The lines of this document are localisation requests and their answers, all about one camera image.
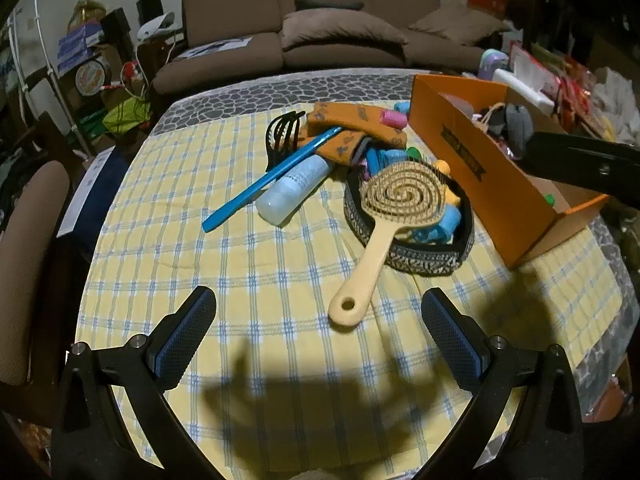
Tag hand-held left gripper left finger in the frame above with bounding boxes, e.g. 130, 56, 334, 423
50, 285, 218, 480

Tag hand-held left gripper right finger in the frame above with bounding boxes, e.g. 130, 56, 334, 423
415, 287, 586, 480

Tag orange cardboard box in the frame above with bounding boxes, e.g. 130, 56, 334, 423
410, 74, 611, 269

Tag blue plastic hanger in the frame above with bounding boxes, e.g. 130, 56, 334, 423
201, 126, 344, 233

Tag red snack packets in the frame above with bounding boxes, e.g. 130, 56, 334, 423
550, 55, 603, 127

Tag white plastic bag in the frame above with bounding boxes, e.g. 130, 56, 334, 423
595, 67, 640, 142

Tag yellow plaid tablecloth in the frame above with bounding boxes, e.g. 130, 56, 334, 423
75, 100, 623, 480

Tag black white patterned headband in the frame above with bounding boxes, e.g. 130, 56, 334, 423
343, 170, 476, 277

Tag white box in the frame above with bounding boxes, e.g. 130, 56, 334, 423
495, 67, 552, 107

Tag wooden spiral hairbrush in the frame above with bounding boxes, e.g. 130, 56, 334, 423
327, 161, 447, 331

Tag purple green container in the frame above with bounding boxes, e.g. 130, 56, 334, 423
479, 49, 509, 79

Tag brown upholstered chair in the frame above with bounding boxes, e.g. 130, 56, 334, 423
0, 160, 71, 387

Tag white blue booklet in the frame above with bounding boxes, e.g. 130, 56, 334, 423
56, 147, 114, 239

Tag white plastic bottle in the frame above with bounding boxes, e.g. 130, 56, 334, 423
256, 154, 335, 226

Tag pile of colourful hair rollers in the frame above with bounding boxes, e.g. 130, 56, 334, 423
362, 101, 463, 246

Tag orange patterned sock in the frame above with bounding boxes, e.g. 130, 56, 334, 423
312, 130, 373, 167
306, 102, 406, 148

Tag black hair claw clip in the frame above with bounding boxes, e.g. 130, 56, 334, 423
265, 111, 307, 171

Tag green bag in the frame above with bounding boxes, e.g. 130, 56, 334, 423
102, 97, 151, 134

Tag grey stone-pattern cloth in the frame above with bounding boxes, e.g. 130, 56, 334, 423
150, 69, 640, 386

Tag large brown pillow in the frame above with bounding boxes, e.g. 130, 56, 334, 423
281, 11, 408, 52

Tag round yellow label tin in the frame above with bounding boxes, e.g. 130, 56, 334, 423
75, 57, 109, 96

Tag white printed paper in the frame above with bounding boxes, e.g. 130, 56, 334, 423
180, 36, 251, 59

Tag dark cushion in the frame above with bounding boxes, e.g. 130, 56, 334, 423
294, 0, 365, 13

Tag white pipe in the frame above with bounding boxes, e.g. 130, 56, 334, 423
30, 0, 96, 157

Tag white lamp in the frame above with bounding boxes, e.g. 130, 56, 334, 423
137, 11, 176, 41

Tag blue cardboard boxes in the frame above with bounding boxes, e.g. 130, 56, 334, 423
55, 20, 104, 72

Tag black speaker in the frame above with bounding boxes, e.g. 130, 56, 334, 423
136, 0, 163, 23

